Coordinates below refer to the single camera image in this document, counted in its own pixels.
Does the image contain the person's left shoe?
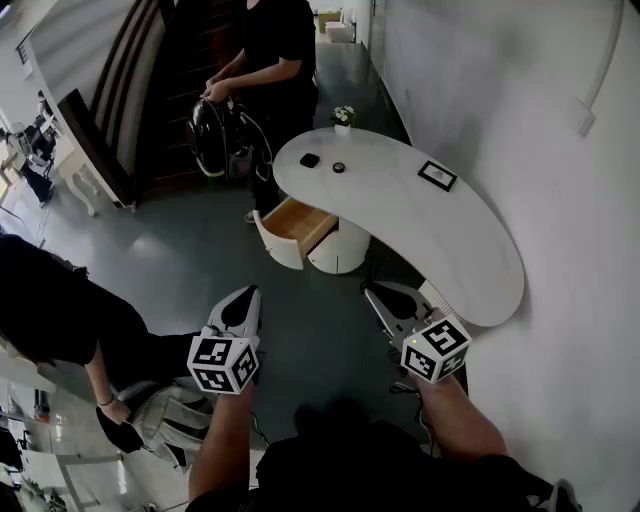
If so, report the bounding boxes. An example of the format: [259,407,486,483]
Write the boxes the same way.
[293,404,326,434]

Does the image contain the white flowers in white pot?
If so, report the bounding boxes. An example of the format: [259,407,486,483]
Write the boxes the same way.
[328,104,358,137]

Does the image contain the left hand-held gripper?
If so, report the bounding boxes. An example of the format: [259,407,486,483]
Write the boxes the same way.
[187,285,264,396]

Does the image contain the white wall conduit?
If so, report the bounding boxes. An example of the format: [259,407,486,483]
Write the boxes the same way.
[574,0,627,139]

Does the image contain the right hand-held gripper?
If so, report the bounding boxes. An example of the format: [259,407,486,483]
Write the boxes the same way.
[363,280,473,385]

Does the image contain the white large drawer wooden inside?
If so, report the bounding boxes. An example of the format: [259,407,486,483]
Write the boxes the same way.
[252,196,340,271]

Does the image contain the white curved desk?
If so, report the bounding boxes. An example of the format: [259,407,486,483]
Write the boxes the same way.
[272,126,526,329]

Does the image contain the pale pink sofa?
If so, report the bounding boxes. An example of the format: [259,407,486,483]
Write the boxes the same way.
[324,19,357,45]

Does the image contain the beige backpack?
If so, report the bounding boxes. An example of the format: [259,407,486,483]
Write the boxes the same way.
[119,380,217,474]

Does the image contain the person's black shirt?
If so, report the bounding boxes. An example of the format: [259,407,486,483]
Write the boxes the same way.
[184,419,556,512]

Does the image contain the black picture frame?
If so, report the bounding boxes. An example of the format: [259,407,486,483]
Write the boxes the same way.
[417,160,459,193]

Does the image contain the white glass table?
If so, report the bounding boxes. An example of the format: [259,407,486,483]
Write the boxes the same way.
[0,434,132,512]

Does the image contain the person's right shoe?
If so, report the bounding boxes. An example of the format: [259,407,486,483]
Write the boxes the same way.
[324,397,382,431]

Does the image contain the black backpack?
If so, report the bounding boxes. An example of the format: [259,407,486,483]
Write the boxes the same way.
[185,95,275,181]

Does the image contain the person's right forearm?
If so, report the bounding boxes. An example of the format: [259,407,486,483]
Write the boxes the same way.
[417,372,511,459]

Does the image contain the white console table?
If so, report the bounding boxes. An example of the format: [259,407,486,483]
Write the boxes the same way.
[52,133,110,217]

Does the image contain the black cable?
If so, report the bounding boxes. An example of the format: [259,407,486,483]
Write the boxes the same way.
[248,412,275,447]
[392,382,439,456]

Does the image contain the black cap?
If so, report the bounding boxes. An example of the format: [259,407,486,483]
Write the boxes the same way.
[96,407,145,455]

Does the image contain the dark wooden staircase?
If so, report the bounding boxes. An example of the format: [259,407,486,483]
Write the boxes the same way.
[57,0,254,214]

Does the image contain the person's left forearm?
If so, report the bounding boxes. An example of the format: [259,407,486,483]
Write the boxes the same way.
[187,384,262,501]

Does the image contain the person's shoe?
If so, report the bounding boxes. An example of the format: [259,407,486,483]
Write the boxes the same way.
[324,397,382,431]
[293,404,326,434]

